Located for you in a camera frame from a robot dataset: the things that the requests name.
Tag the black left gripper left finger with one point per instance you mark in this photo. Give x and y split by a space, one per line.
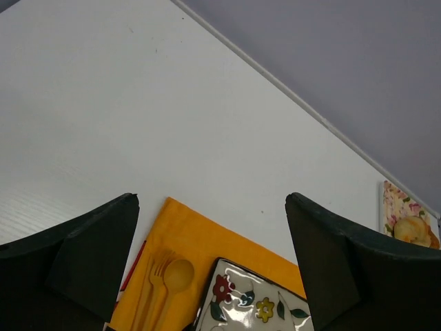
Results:
68 277

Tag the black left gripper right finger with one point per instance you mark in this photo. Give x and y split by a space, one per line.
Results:
358 279

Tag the square floral ceramic plate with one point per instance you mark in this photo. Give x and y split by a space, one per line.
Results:
237 298

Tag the orange plastic spoon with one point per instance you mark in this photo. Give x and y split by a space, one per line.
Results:
178 277

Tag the brown pastry bread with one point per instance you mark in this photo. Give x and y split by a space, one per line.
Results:
434 241

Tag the orange cartoon placemat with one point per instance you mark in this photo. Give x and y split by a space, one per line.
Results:
194 237

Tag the floral rectangular tray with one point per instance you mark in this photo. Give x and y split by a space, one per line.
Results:
395 204

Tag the glazed bagel bread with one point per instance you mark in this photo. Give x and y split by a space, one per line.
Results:
412 230

